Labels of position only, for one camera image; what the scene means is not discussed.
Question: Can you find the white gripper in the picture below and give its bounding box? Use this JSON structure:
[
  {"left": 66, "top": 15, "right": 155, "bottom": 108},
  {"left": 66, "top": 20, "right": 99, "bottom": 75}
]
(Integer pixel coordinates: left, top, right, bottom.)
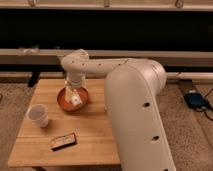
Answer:
[{"left": 65, "top": 76, "right": 84, "bottom": 96}]

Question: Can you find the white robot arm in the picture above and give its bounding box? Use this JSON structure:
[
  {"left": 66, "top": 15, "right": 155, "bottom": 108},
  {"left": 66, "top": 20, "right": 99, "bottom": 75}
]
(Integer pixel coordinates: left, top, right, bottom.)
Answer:
[{"left": 60, "top": 49, "right": 176, "bottom": 171}]

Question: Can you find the white sponge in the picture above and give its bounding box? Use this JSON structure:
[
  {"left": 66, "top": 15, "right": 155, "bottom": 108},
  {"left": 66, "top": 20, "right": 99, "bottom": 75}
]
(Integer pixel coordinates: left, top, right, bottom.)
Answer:
[{"left": 65, "top": 89, "right": 82, "bottom": 107}]

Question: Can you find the red-brown bowl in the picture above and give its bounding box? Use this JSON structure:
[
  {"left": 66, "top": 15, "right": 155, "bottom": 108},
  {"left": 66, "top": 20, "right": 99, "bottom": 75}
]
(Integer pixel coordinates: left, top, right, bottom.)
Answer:
[{"left": 57, "top": 87, "right": 89, "bottom": 112}]

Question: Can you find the translucent plastic cup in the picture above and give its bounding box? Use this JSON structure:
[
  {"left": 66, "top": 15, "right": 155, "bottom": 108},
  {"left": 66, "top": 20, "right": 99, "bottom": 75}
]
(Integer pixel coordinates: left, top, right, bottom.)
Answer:
[{"left": 26, "top": 104, "right": 49, "bottom": 128}]

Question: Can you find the wooden table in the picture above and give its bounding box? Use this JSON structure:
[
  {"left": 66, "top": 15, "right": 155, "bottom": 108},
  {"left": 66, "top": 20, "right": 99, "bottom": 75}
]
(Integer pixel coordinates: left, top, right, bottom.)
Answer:
[{"left": 8, "top": 79, "right": 119, "bottom": 167}]

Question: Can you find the blue device on floor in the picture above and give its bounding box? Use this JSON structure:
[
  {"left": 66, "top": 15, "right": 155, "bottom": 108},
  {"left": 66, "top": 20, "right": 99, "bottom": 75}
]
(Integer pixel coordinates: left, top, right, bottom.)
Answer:
[{"left": 184, "top": 91, "right": 208, "bottom": 109}]

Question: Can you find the black cable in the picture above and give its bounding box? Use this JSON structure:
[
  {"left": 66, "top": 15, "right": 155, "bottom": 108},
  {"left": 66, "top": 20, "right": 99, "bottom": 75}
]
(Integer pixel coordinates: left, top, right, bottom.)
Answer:
[{"left": 194, "top": 87, "right": 213, "bottom": 122}]

